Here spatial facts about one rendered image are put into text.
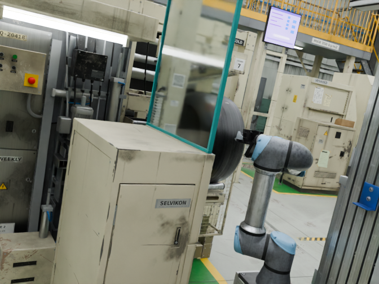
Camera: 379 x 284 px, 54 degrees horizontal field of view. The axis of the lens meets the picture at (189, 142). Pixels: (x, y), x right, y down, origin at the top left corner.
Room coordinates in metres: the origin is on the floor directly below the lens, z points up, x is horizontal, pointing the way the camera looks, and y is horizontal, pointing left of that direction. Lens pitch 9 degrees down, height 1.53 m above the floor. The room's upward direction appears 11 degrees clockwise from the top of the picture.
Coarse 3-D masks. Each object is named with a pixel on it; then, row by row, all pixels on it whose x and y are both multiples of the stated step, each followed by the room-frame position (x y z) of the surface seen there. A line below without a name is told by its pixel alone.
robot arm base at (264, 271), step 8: (264, 264) 1.52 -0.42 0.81; (264, 272) 1.50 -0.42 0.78; (272, 272) 1.48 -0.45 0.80; (280, 272) 1.47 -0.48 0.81; (288, 272) 1.49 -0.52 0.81; (256, 280) 1.52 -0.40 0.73; (264, 280) 1.48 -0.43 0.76; (272, 280) 1.47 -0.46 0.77; (280, 280) 1.47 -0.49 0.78; (288, 280) 1.49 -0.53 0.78
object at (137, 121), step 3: (126, 117) 2.52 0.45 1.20; (129, 117) 2.57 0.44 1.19; (132, 117) 2.58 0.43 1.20; (126, 120) 2.51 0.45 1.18; (129, 120) 2.48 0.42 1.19; (132, 120) 2.44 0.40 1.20; (135, 120) 2.60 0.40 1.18; (138, 120) 2.61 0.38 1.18; (141, 120) 2.62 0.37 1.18; (144, 120) 2.63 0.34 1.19; (132, 123) 2.43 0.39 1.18; (135, 123) 2.46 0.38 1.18; (138, 123) 2.47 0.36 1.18; (141, 123) 2.48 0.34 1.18; (144, 123) 2.50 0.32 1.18
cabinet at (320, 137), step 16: (304, 128) 6.49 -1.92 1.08; (320, 128) 6.28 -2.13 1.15; (336, 128) 6.42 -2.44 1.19; (352, 128) 6.56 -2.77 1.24; (304, 144) 6.41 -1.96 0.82; (320, 144) 6.31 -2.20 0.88; (336, 144) 6.45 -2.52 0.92; (320, 160) 6.34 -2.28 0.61; (336, 160) 6.49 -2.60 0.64; (288, 176) 6.60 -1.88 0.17; (304, 176) 6.25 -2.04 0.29; (320, 176) 6.38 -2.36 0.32; (336, 176) 6.53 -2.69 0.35; (304, 192) 6.30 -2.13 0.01; (320, 192) 6.45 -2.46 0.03; (336, 192) 6.60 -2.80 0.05
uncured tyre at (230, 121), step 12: (228, 108) 2.24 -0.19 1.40; (228, 120) 2.17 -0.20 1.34; (240, 120) 2.23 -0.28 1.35; (216, 132) 2.10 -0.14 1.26; (228, 132) 2.14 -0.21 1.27; (240, 132) 2.19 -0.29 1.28; (216, 144) 2.09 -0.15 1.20; (228, 144) 2.13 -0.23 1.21; (240, 144) 2.18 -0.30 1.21; (216, 156) 2.10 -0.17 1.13; (228, 156) 2.14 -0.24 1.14; (240, 156) 2.20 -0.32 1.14; (216, 168) 2.14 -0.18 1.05; (228, 168) 2.19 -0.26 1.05; (216, 180) 2.26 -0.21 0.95
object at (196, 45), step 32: (192, 0) 1.66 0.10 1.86; (224, 0) 1.46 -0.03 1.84; (192, 32) 1.62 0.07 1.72; (224, 32) 1.43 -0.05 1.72; (160, 64) 1.81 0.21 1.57; (192, 64) 1.58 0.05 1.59; (224, 64) 1.38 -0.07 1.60; (160, 96) 1.77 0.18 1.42; (192, 96) 1.54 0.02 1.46; (160, 128) 1.71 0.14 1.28; (192, 128) 1.50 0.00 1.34
